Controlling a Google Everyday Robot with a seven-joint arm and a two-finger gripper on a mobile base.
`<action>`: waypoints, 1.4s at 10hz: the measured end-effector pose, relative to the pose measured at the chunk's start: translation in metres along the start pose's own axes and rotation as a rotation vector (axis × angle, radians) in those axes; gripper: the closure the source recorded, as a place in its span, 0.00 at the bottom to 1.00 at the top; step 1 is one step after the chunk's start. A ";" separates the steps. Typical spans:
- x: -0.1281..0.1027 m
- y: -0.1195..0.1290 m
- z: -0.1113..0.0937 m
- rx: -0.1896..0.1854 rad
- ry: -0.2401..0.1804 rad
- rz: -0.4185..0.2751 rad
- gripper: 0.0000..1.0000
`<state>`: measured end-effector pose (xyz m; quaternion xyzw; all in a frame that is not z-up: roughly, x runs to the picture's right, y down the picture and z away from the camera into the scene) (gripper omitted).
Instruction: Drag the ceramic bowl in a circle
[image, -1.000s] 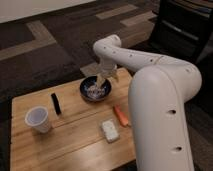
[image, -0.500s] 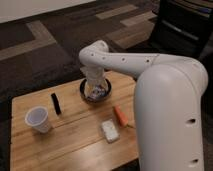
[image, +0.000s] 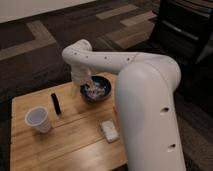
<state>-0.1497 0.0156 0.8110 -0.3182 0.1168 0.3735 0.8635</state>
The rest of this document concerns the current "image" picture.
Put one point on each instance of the clear plastic cup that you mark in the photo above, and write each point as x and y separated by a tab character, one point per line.
38	119

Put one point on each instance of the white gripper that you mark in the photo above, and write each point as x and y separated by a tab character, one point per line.
80	75

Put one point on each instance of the black cabinet furniture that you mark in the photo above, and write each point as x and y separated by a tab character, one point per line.
183	27

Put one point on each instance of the dark blue ceramic bowl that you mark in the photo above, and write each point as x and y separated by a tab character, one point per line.
100	91

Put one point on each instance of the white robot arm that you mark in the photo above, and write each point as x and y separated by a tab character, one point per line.
144	91

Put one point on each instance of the black marker bar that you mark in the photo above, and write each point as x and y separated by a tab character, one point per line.
56	104

